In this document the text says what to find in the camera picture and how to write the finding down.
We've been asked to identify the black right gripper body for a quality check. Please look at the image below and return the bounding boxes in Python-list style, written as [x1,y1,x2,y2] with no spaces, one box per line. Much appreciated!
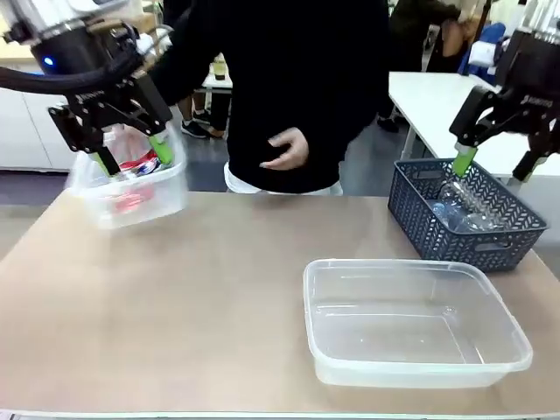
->
[496,28,560,120]

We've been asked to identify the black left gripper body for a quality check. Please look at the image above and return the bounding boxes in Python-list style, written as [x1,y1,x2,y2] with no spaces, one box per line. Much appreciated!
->
[32,24,146,117]

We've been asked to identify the clear plastic container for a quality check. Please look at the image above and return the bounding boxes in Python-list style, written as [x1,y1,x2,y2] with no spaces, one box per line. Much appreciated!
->
[65,123,191,231]
[302,257,535,389]

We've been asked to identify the dark woven plastic basket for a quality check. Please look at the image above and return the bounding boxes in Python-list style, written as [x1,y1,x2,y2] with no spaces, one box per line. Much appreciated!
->
[387,157,550,274]

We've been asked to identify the person's left forearm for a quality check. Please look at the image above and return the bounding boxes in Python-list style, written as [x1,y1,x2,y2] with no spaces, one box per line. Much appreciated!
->
[301,107,387,176]

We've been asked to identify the person's right forearm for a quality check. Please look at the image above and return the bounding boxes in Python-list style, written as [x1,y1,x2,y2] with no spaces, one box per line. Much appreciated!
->
[146,6,231,109]

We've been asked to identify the person's left hand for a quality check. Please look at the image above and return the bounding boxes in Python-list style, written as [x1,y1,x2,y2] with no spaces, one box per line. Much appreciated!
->
[259,127,312,172]

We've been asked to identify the crumpled clear plastic bag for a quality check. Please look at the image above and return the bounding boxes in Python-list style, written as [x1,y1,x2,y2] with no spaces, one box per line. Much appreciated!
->
[69,123,153,185]

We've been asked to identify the white side table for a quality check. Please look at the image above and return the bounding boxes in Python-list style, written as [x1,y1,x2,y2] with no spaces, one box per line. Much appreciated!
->
[388,70,560,186]

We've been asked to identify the background person in dark trousers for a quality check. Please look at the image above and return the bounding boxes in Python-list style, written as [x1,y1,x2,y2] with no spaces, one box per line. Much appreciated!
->
[178,85,232,140]

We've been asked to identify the red white snack wrapper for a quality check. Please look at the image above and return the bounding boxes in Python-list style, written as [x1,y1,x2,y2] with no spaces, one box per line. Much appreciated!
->
[116,150,162,177]

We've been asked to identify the seated person in blue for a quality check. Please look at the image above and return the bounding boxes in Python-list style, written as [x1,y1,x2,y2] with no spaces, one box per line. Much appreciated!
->
[463,22,511,67]

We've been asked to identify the wooden top desk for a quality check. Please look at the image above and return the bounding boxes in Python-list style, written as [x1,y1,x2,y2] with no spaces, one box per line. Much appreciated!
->
[0,41,39,62]

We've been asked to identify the brown drink cup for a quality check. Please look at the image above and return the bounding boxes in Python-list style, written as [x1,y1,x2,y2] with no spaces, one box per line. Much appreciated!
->
[212,52,229,83]

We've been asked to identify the standing background person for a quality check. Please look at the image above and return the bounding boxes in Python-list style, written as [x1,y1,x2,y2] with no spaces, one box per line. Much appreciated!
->
[378,0,467,133]

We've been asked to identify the clear plastic bottle blue label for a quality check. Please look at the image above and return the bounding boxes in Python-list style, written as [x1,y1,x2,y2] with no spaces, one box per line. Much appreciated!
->
[424,199,511,234]

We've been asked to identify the person in black sweater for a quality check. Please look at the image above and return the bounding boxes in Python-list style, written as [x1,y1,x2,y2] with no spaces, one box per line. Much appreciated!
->
[143,0,391,196]

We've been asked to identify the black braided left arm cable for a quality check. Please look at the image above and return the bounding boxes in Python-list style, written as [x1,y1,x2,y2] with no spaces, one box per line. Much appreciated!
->
[0,25,141,94]

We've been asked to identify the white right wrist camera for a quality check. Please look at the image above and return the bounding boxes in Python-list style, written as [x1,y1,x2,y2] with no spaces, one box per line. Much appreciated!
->
[470,41,503,67]

